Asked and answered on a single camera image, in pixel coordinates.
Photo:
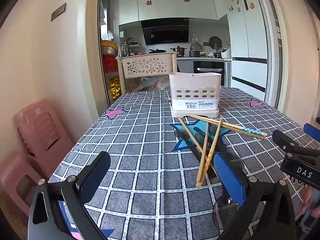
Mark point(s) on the pink plastic stool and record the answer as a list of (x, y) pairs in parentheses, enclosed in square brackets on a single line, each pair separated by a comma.
[(15, 180)]

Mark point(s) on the pink plastic chair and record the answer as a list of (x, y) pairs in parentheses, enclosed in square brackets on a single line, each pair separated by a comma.
[(42, 135)]

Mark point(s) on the wooden chopstick with patterned end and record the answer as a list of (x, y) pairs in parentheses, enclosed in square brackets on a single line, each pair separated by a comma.
[(250, 130), (237, 131)]

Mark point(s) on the small black pot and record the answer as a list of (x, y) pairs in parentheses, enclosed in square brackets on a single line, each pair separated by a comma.
[(217, 54)]

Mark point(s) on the brown cooking pot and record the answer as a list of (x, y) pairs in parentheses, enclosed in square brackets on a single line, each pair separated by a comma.
[(178, 50)]

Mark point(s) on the bamboo chopstick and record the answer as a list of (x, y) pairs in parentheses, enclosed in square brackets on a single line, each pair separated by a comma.
[(215, 137), (188, 133), (204, 147)]

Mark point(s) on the round metal strainer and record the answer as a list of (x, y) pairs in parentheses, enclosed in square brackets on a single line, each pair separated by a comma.
[(195, 46)]

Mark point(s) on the gold foil bag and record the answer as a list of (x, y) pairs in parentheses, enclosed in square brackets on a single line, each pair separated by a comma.
[(115, 87)]

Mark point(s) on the orange basin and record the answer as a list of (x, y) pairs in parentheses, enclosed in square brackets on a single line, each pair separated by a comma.
[(108, 45)]

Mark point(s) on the black stock pot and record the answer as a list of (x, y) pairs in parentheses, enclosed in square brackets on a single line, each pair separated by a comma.
[(194, 53)]

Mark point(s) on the beige perforated storage rack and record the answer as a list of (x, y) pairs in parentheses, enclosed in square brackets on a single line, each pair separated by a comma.
[(145, 66)]

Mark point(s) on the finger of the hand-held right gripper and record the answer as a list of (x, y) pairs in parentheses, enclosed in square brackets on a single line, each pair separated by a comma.
[(287, 142), (312, 131)]

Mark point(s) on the white rice cooker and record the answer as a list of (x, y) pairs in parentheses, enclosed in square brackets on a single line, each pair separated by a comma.
[(226, 53)]

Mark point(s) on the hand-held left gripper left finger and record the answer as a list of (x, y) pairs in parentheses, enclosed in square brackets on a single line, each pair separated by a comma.
[(93, 177)]

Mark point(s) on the grey wall switch plate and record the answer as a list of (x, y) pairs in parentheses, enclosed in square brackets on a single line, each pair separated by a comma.
[(58, 12)]

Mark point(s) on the beige plastic utensil holder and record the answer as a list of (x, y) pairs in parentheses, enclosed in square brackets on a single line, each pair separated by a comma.
[(195, 82)]

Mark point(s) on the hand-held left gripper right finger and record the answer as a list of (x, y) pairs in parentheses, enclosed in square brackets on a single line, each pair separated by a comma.
[(230, 177)]

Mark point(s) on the metal kettle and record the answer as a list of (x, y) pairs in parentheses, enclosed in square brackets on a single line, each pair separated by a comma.
[(125, 48)]

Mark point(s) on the grey checked tablecloth with stars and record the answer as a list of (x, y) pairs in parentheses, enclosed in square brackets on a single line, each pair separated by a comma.
[(140, 155)]

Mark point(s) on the white refrigerator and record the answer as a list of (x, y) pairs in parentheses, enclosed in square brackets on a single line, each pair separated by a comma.
[(245, 42)]

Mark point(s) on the black range hood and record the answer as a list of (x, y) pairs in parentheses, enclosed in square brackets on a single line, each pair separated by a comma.
[(166, 31)]

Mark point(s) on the black built-in oven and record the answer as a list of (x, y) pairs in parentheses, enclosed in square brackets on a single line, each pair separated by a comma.
[(208, 70)]

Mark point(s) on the plastic bag of vegetables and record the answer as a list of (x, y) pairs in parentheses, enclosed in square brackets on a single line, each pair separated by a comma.
[(150, 83)]

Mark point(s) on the white upper kitchen cabinets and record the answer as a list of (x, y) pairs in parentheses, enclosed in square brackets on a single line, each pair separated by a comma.
[(165, 5)]

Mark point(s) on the person's right hand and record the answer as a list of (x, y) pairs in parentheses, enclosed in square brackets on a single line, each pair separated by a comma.
[(308, 201)]

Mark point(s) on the black wok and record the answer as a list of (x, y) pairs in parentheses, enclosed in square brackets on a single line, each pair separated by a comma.
[(157, 51)]

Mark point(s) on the red container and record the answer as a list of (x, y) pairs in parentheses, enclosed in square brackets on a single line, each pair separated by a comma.
[(110, 63)]

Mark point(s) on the grey kitchen counter cabinet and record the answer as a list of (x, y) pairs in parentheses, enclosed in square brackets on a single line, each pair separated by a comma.
[(185, 65)]

